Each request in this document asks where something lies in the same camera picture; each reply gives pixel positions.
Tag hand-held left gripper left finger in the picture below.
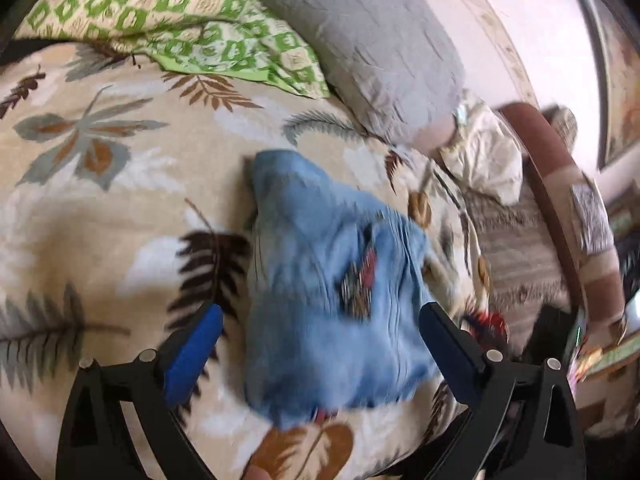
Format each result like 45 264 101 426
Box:
55 302 224 480

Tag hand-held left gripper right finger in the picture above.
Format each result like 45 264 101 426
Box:
400 302 587 480

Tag blue denim pants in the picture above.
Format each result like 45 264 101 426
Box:
244 149 447 432

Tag red patterned cloth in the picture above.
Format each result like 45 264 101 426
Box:
464 310 512 350

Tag beige leaf printed blanket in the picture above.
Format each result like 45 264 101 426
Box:
0 40 497 480

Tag patterned cloth on armrest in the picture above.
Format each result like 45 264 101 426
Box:
570 182 617 257

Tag cream crumpled pillow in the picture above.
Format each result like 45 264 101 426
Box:
439 101 524 207

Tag brown sofa armrest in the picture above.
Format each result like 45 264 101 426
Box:
499 101 629 342

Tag grey pillow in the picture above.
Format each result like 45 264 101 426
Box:
257 0 469 154

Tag green patterned quilt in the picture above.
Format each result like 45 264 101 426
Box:
15 0 332 102

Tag framed wall picture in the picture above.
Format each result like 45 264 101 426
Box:
596 10 640 172

